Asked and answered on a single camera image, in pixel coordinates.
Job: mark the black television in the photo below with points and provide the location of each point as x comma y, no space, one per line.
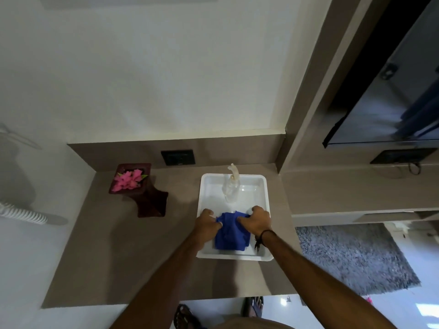
387,92

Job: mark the person's left hand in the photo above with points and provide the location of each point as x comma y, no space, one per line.
205,226

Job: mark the blue cloth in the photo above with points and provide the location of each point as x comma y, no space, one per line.
230,238

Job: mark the grey shaggy rug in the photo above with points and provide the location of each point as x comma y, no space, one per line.
353,260

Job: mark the pink artificial flowers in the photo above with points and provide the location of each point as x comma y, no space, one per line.
128,181

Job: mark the dark red vase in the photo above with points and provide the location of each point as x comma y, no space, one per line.
147,202

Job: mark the beige drawer shelf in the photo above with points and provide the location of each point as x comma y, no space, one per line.
363,218

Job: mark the black wrist band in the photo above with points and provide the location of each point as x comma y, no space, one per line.
263,236

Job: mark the white plastic tray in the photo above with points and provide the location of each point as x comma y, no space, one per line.
252,198

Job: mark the person's right thumb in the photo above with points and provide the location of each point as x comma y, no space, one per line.
243,220

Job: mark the person's right hand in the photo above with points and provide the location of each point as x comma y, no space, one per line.
259,224

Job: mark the beige shorts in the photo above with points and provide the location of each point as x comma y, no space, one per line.
247,324

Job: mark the black wall socket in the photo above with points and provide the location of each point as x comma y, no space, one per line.
178,157

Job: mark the clear spray bottle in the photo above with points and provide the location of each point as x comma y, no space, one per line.
231,188

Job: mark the person's left forearm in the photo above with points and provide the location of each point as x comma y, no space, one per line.
164,284

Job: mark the person's right forearm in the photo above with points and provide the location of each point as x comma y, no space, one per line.
319,287

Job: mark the person's left thumb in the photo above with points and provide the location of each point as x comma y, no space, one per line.
219,223

